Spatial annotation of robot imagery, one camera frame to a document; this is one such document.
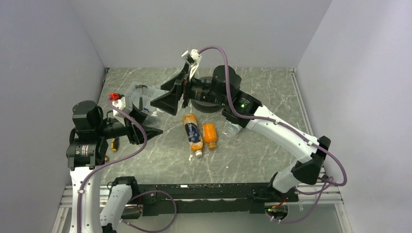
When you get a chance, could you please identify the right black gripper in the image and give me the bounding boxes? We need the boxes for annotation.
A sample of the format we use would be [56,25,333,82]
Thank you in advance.
[150,63,228,116]

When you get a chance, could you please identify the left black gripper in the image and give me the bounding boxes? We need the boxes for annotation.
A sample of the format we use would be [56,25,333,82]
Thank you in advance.
[95,102,162,144]

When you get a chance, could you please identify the clear plastic bottle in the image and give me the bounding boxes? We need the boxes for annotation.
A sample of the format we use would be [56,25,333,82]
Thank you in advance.
[142,107,165,128]

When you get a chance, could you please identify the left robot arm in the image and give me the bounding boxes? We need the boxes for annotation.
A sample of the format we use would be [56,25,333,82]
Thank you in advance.
[66,97,163,233]

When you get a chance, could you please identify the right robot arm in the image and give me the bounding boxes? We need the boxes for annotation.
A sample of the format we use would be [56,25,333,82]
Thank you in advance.
[150,65,330,201]

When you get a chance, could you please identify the large orange blue-label bottle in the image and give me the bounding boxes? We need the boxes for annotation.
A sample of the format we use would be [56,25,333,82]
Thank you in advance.
[183,114,204,157]

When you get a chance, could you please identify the small orange juice bottle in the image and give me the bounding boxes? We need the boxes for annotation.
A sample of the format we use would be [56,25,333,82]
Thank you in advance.
[203,123,217,150]

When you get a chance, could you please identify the white-label water bottle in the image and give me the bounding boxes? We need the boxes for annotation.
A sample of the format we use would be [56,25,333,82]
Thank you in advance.
[222,122,242,138]

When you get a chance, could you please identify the small hammer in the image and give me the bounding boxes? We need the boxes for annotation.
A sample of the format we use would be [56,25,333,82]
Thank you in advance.
[135,84,148,111]

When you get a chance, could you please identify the clear plastic tray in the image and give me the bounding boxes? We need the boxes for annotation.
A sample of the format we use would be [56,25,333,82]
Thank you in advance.
[124,82,166,112]

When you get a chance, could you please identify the dark grey perforated spool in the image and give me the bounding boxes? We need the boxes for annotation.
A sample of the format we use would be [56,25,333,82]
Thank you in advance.
[191,77,226,113]

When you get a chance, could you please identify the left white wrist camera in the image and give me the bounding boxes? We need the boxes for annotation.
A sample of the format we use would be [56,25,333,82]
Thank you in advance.
[109,93,132,126]

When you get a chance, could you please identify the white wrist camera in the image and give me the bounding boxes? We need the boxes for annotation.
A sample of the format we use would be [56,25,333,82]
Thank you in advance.
[181,49,202,80]
[109,93,132,126]

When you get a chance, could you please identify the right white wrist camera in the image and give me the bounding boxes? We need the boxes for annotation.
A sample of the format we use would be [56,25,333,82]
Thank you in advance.
[181,49,202,80]

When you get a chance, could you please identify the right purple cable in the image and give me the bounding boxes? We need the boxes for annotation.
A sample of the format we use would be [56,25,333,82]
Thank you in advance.
[198,46,347,225]

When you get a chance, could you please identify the purple cable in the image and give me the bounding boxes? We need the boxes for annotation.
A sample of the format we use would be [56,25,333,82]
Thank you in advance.
[76,96,177,233]
[198,46,347,225]

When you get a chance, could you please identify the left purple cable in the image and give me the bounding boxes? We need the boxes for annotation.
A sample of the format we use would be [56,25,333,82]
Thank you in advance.
[76,96,177,233]

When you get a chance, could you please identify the black base frame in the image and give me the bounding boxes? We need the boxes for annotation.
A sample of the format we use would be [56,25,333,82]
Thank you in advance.
[107,176,299,217]

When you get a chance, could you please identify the aluminium rail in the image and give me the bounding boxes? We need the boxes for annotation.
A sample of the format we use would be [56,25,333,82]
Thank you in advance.
[59,183,342,208]

